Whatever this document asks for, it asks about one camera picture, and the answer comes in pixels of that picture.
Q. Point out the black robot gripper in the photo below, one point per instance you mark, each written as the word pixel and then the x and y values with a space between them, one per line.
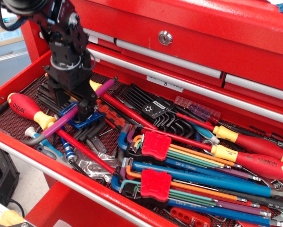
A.
pixel 69 75

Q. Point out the violet long Allen key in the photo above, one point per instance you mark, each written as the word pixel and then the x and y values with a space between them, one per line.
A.
pixel 55 127

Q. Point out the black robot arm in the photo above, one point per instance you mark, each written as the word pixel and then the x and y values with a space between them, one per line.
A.
pixel 57 19

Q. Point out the large blue hex key lower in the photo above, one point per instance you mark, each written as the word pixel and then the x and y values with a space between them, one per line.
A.
pixel 154 188

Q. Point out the black Torx key set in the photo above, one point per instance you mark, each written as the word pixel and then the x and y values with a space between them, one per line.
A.
pixel 158 111

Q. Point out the large blue hex key 10mm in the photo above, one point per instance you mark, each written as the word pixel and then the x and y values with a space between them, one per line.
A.
pixel 192 173

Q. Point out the red yellow screwdriver top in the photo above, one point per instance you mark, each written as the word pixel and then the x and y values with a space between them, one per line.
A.
pixel 118 105

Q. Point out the blue holder black hex keys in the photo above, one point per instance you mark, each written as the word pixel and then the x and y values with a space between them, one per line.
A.
pixel 84 128

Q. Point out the orange black tool holder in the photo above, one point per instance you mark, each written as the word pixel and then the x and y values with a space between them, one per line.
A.
pixel 114 119

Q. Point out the large red yellow Wiha screwdriver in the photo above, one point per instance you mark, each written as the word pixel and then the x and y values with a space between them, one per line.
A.
pixel 25 107

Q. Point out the blue metal precision screwdriver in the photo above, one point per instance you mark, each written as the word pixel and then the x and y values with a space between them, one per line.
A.
pixel 69 153

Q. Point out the white paper label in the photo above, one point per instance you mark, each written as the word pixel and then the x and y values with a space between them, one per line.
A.
pixel 165 84

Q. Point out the upper red holder colour keys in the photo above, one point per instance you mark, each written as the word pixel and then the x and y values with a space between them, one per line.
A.
pixel 157 149

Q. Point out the red holder colour keys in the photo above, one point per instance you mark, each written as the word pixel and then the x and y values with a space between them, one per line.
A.
pixel 225 200
pixel 157 149

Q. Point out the black box on floor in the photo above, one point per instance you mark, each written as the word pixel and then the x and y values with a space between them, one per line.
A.
pixel 9 177

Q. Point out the chrome drawer lock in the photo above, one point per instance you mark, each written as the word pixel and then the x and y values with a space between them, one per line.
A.
pixel 165 38

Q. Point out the lower red holder colour keys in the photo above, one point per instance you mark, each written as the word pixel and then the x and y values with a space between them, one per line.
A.
pixel 225 200

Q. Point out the red bit holder strip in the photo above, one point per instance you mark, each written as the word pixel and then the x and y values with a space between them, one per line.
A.
pixel 190 217

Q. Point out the red tool chest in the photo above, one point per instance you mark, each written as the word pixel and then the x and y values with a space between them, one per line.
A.
pixel 227 55

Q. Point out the red yellow screwdriver right lower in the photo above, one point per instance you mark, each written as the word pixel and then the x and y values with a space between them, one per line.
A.
pixel 261 165

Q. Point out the red yellow screwdriver right upper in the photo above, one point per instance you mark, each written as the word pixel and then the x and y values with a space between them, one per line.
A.
pixel 250 143

